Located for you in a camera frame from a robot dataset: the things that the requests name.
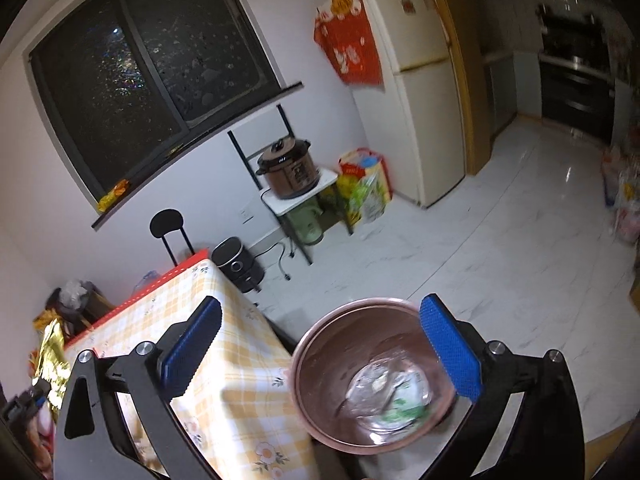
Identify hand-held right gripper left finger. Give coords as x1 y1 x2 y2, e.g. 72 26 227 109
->
52 296 236 480

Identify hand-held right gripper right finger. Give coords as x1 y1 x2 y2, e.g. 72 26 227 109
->
419 294 586 480

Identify white plastic bag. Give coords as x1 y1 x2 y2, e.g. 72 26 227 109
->
347 355 432 431

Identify brown trash bin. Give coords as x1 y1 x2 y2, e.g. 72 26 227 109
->
290 298 458 456

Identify table with yellow checked cloth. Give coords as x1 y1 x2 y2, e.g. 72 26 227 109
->
65 258 326 480

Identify yellow snack bag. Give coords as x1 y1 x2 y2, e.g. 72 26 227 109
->
34 309 71 406

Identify black air fryer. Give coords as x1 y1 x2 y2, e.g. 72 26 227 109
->
211 237 264 294

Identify black basin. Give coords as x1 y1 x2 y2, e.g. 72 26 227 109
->
47 282 101 333

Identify crumpled clear plastic bag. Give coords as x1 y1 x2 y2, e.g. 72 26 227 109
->
59 280 88 308

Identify black round chair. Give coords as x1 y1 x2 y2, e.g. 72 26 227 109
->
149 208 193 267

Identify green kettle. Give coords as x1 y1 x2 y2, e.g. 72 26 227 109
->
289 205 325 246

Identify yellow snack packet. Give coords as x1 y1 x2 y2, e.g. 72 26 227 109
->
97 180 130 212

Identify colourful shopping bag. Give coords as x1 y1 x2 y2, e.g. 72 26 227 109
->
336 147 392 226

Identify black metal rack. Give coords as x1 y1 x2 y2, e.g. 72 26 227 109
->
227 104 353 266

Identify brown pressure cooker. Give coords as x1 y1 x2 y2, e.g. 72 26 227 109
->
256 137 321 201

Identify white refrigerator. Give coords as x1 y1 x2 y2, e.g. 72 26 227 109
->
350 0 468 209

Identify shelf of goods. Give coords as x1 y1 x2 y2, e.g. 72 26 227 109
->
602 145 640 246

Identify white kitchen base cabinets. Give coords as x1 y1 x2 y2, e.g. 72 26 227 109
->
482 50 543 136

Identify black integrated stove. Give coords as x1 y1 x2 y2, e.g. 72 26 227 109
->
536 2 616 146

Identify dark framed window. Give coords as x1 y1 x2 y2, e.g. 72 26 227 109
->
27 0 304 231

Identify red printed cloth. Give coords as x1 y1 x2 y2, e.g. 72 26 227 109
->
313 0 386 92

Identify black power cable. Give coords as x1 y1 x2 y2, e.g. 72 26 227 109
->
248 241 296 282

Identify wooden door frame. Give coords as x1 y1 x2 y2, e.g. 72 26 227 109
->
420 0 493 177

